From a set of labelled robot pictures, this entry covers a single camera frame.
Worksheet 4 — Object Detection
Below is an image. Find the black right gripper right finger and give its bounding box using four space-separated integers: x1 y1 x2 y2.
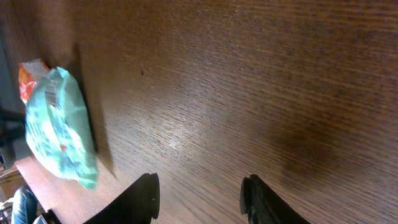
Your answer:
239 174 309 224

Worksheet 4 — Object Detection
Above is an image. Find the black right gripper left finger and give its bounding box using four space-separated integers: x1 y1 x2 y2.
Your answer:
86 173 160 224

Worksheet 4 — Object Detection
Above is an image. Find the teal tissue packet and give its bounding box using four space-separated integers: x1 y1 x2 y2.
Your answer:
25 67 98 189

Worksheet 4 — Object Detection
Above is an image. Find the small orange white packet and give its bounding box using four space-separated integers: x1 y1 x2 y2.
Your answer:
19 59 50 104

